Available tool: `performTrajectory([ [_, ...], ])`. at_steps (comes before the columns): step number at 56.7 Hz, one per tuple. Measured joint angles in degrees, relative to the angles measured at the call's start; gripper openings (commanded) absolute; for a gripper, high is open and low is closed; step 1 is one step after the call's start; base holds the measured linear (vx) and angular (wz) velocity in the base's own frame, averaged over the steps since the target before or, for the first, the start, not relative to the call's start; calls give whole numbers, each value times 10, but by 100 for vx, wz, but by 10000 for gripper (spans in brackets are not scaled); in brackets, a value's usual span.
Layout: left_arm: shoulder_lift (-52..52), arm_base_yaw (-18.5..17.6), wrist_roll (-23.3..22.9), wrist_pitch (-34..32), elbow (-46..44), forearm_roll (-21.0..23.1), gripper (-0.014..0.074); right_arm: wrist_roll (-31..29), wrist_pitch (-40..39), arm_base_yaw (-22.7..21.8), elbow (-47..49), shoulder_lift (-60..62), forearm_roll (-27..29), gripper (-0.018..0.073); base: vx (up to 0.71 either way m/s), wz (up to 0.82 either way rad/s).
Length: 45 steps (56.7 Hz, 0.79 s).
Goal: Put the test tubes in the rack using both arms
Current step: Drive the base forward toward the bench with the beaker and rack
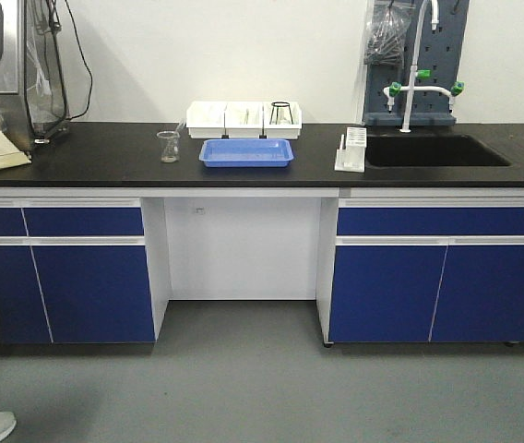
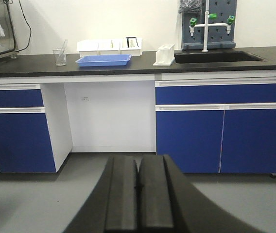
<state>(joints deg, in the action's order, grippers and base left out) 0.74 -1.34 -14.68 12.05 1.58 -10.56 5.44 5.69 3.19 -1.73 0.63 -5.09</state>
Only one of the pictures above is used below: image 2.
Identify black lab sink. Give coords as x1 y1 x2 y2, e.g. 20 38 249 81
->
175 51 264 64

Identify glass beaker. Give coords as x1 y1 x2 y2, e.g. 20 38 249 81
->
53 49 67 66

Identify white lab faucet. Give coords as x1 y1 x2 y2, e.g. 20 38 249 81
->
189 0 237 52

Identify left white storage bin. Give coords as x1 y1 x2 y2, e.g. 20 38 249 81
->
77 40 99 58

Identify blue plastic tray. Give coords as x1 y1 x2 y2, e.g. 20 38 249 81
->
75 54 132 67

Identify middle white storage bin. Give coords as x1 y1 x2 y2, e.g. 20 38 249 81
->
98 39 121 55

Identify right white storage bin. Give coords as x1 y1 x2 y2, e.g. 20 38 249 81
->
120 37 142 56

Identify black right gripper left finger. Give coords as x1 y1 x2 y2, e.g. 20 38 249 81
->
64 156 138 233

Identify black power cable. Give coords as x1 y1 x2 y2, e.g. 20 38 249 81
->
17 0 32 52

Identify white storage bin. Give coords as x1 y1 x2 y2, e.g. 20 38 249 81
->
98 39 121 55
77 40 99 58
120 37 142 56

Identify blue white lab cabinet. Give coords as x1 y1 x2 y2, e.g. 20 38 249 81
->
0 74 276 174

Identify blue-grey pegboard drying rack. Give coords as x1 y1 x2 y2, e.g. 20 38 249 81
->
179 0 237 50

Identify black wire tripod stand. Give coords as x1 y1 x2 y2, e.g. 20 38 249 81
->
126 36 139 48

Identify white test tube rack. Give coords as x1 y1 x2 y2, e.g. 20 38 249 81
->
153 44 175 66

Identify glass test tube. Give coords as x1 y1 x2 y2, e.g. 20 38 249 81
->
56 39 68 66

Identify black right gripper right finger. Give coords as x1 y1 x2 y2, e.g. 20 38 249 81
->
139 154 261 233

